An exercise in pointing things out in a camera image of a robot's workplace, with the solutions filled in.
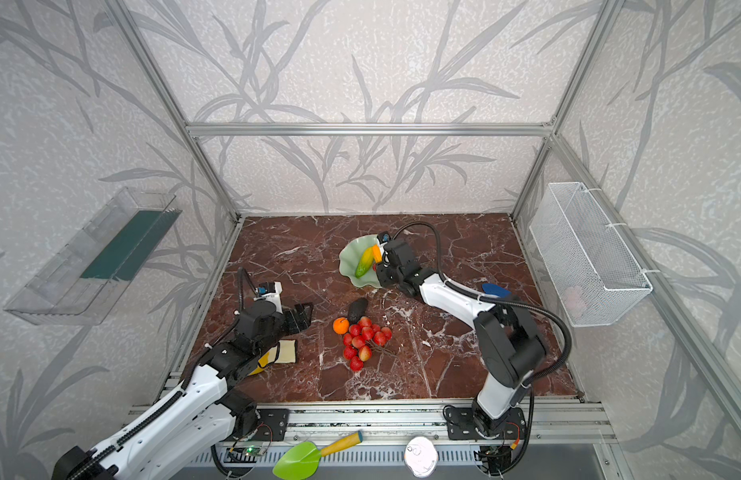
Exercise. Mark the yellow orange fake mango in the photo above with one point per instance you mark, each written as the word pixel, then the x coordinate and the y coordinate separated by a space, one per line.
pixel 376 254

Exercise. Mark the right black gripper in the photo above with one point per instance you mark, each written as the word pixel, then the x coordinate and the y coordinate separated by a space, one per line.
pixel 385 260

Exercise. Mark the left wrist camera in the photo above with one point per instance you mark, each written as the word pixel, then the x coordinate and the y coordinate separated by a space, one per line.
pixel 270 291

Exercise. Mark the green trowel yellow handle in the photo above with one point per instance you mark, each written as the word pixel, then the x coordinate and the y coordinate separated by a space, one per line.
pixel 302 461

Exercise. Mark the beige sponge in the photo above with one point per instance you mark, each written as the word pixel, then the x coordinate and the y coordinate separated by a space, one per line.
pixel 286 353

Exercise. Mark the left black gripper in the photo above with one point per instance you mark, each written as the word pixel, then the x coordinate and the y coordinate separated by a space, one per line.
pixel 294 319

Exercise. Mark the green scalloped fruit bowl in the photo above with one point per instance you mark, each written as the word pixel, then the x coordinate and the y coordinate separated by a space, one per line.
pixel 349 259

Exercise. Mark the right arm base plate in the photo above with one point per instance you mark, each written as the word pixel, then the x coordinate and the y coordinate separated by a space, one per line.
pixel 472 423

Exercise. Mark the white wire basket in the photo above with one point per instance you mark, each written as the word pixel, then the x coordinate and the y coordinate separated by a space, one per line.
pixel 580 245

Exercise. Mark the dark fake avocado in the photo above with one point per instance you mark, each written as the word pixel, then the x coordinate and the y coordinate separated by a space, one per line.
pixel 357 310

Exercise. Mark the small fake orange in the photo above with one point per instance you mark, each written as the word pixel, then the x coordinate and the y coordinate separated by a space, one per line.
pixel 341 326

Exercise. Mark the green yellow fake mango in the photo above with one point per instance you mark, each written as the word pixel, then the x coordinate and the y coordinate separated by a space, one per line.
pixel 367 260

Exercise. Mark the small green circuit board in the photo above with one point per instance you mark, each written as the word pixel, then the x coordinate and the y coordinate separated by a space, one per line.
pixel 246 454

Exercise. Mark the pink object in basket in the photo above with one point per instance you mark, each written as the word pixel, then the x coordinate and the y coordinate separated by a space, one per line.
pixel 574 301

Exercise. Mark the red fake grape bunch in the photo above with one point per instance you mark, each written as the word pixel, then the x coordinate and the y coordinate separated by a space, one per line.
pixel 362 341

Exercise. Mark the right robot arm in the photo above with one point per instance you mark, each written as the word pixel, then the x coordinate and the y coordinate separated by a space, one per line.
pixel 509 340

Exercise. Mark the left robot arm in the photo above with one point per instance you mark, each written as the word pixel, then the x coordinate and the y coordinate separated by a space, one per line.
pixel 205 409

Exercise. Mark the yellow cloth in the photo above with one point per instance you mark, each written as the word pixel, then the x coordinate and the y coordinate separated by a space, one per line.
pixel 268 358

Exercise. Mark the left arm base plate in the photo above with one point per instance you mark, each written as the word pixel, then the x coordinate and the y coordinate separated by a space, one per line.
pixel 265 425

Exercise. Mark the clear plastic wall tray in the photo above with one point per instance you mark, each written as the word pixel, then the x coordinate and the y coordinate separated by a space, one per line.
pixel 81 284

